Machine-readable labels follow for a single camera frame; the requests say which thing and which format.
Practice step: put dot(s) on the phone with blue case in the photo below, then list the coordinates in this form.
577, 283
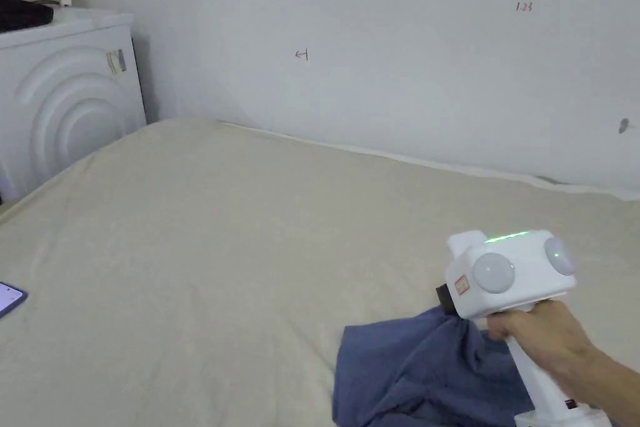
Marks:
9, 297

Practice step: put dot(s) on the person's right hand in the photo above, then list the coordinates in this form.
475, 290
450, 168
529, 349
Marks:
547, 334

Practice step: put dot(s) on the dark blue shirt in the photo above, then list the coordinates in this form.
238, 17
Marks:
425, 372

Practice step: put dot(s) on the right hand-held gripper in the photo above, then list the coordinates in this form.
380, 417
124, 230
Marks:
520, 292

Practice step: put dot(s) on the person's right forearm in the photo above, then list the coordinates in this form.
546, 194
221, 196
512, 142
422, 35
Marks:
617, 389

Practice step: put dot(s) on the white washing machine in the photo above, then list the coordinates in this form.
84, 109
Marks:
65, 97

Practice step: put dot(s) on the bed with beige sheet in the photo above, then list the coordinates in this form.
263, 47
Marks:
210, 257

